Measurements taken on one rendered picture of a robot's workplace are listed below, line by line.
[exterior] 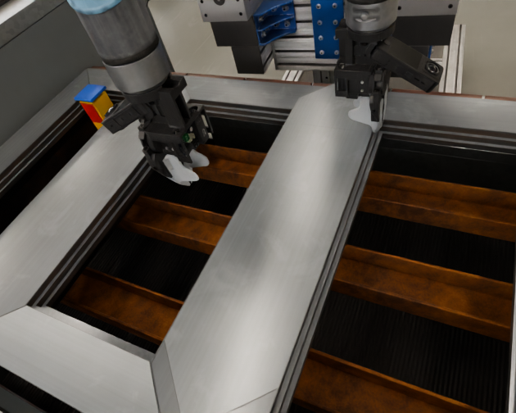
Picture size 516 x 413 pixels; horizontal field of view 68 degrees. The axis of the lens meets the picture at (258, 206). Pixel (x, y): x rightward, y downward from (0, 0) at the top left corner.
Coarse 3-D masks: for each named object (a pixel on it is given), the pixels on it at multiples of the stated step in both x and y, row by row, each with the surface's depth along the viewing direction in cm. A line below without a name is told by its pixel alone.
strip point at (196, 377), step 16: (176, 352) 53; (192, 352) 53; (176, 368) 52; (192, 368) 51; (208, 368) 51; (224, 368) 51; (176, 384) 51; (192, 384) 50; (208, 384) 50; (224, 384) 49; (240, 384) 49; (256, 384) 49; (272, 384) 48; (192, 400) 49; (208, 400) 49; (224, 400) 48; (240, 400) 48
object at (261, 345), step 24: (192, 312) 57; (216, 312) 56; (240, 312) 55; (168, 336) 55; (192, 336) 54; (216, 336) 54; (240, 336) 53; (264, 336) 52; (288, 336) 52; (240, 360) 51; (264, 360) 50; (288, 360) 50
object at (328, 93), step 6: (330, 84) 85; (318, 90) 85; (324, 90) 84; (330, 90) 84; (306, 96) 84; (312, 96) 84; (318, 96) 83; (324, 96) 83; (330, 96) 82; (348, 102) 80
